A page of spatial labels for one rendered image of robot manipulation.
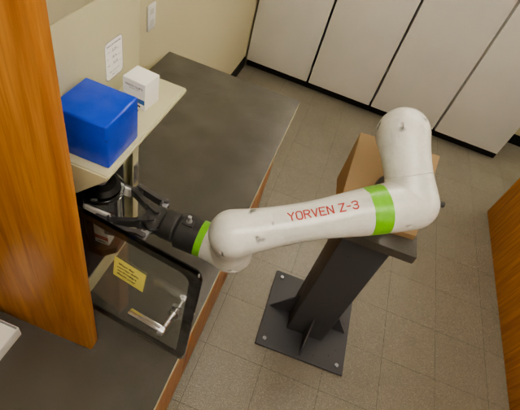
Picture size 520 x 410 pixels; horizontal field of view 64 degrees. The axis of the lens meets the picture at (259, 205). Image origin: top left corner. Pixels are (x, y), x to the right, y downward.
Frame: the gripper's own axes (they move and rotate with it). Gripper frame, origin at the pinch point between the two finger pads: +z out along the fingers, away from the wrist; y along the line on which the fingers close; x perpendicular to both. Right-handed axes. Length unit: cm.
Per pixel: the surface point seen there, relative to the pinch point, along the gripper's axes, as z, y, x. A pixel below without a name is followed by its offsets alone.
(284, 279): -59, -82, 119
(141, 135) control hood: -12.7, 5.3, -30.3
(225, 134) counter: -9, -74, 27
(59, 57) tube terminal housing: -1.9, 11.1, -44.9
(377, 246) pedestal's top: -80, -47, 28
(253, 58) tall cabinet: 35, -293, 109
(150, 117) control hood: -11.6, -0.4, -30.3
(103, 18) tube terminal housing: -1.8, -1.3, -46.6
